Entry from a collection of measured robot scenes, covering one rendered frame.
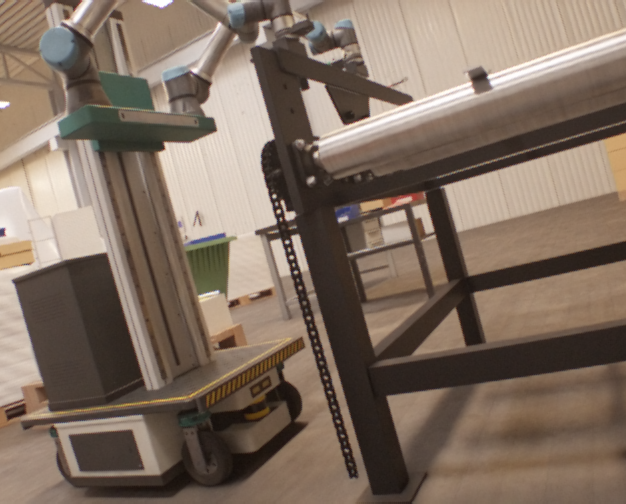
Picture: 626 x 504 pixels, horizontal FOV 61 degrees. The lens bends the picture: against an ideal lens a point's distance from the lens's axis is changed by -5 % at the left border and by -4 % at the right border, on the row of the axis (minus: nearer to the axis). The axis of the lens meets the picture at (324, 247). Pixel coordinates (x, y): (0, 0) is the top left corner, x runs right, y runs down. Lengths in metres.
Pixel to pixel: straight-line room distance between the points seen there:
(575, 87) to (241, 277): 7.64
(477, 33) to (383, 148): 11.09
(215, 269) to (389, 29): 9.32
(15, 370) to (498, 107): 3.90
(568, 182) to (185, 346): 10.28
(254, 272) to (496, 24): 7.08
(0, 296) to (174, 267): 2.46
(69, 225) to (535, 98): 4.48
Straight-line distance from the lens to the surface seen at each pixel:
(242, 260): 8.56
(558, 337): 1.27
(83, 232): 5.22
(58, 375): 2.26
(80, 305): 2.08
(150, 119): 2.04
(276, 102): 1.37
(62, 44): 1.83
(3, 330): 4.49
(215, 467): 1.90
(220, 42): 2.45
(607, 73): 1.21
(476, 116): 1.22
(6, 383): 4.49
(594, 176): 11.85
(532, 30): 12.17
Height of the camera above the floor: 0.67
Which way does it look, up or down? 1 degrees down
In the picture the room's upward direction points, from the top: 16 degrees counter-clockwise
